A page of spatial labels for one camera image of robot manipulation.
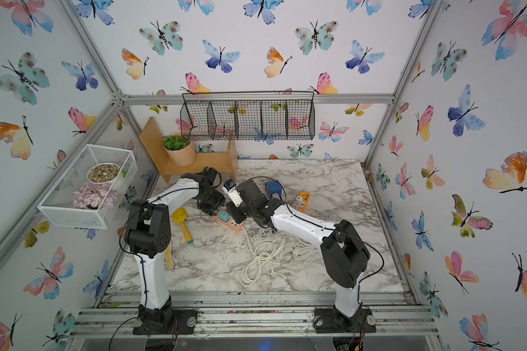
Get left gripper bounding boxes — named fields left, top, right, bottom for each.
left=199, top=188, right=227, bottom=216

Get teal plug adapter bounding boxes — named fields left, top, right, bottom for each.
left=218, top=210, right=231, bottom=222

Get blue plug adapter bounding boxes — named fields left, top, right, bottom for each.
left=265, top=181, right=285, bottom=200

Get pink power strip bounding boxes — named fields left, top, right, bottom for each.
left=212, top=211, right=244, bottom=233

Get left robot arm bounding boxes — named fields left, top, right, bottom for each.
left=124, top=168, right=225, bottom=310

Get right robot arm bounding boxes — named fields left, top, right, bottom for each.
left=223, top=179, right=370, bottom=318

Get yellow toy shovel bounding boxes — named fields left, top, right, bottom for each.
left=171, top=208, right=193, bottom=244

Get wooden shelf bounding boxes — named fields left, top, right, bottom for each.
left=139, top=117, right=238, bottom=182

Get orange power strip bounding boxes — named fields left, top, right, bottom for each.
left=292, top=191, right=311, bottom=213

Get potted green plant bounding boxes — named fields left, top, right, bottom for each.
left=162, top=135, right=196, bottom=167

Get bowl of pebbles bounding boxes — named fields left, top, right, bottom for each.
left=86, top=163, right=121, bottom=184

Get pink succulent flowers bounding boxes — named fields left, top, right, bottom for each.
left=73, top=183, right=118, bottom=210

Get black wire basket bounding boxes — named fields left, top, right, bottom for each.
left=177, top=91, right=316, bottom=145

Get white wire basket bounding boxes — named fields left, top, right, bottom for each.
left=37, top=144, right=138, bottom=230

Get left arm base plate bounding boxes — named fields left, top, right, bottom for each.
left=133, top=308, right=198, bottom=336

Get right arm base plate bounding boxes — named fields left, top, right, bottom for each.
left=313, top=307, right=377, bottom=333

